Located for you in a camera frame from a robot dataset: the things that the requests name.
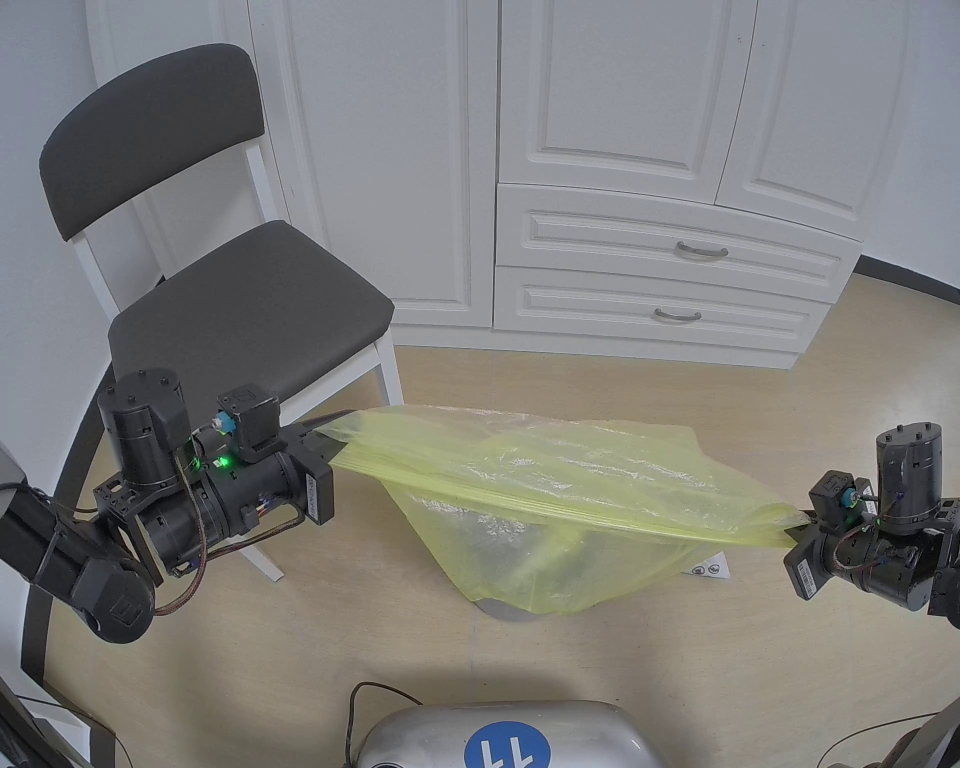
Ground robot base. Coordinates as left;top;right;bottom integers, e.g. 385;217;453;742
360;699;661;768

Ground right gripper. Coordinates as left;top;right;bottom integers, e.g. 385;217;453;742
783;525;939;610

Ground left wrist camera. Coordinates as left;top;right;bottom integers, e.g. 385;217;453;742
213;384;282;462

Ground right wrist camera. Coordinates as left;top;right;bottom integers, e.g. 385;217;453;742
808;471;875;534

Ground white wardrobe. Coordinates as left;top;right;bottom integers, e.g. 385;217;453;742
84;0;924;372

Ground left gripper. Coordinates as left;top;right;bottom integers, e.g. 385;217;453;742
196;433;336;543

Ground yellow plastic bag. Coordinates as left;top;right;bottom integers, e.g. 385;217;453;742
321;402;811;618

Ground crumpled white printed paper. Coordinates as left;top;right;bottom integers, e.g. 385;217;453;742
681;551;732;580

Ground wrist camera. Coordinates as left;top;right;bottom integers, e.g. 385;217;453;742
213;384;282;462
808;471;875;534

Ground white chair dark grey seat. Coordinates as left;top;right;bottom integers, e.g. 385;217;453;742
39;42;406;584

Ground black cable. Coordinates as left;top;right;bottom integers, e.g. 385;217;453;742
345;681;425;762

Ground white trash bin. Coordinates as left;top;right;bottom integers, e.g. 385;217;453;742
442;495;605;622

